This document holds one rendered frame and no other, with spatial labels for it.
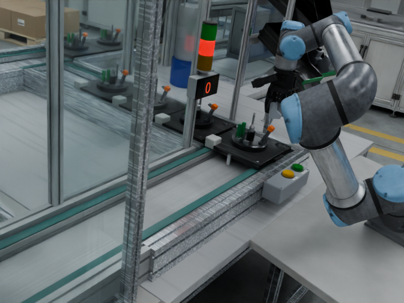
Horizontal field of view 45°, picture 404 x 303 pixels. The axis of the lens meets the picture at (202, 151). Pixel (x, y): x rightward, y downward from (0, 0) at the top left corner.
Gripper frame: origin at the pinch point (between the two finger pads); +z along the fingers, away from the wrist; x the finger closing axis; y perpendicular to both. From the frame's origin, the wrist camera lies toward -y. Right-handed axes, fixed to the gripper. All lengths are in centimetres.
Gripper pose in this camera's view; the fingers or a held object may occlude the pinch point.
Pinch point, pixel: (268, 119)
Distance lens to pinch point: 175.7
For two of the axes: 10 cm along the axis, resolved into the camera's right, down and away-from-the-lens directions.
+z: -1.3, 8.9, 4.3
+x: 6.0, -2.7, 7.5
